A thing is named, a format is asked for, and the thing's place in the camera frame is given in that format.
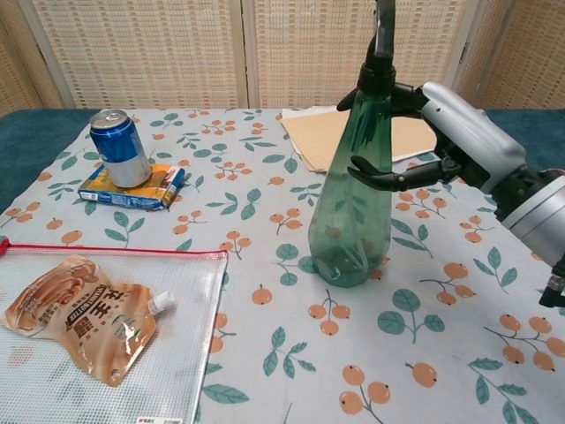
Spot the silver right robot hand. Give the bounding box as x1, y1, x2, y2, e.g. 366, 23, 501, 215
336, 80, 527, 195

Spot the green plastic spray bottle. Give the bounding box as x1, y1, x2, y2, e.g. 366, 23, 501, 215
308, 0, 397, 288

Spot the floral fruit print tablecloth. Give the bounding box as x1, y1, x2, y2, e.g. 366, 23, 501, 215
0, 107, 565, 424

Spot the woven bamboo folding screen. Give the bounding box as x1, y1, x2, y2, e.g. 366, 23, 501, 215
0, 0, 565, 110

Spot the blue and yellow snack packet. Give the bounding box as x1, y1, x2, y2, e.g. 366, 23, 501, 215
78, 163, 186, 211

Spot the clear mesh zipper pouch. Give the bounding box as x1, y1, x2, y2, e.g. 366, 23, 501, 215
0, 236, 230, 424

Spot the blue and silver drink can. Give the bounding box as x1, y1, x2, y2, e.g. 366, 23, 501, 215
89, 109, 153, 188

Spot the brown peanut butter spout pouch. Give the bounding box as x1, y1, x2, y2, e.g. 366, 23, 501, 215
3, 254, 175, 388

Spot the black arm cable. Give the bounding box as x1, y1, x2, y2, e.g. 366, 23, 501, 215
538, 273, 565, 309

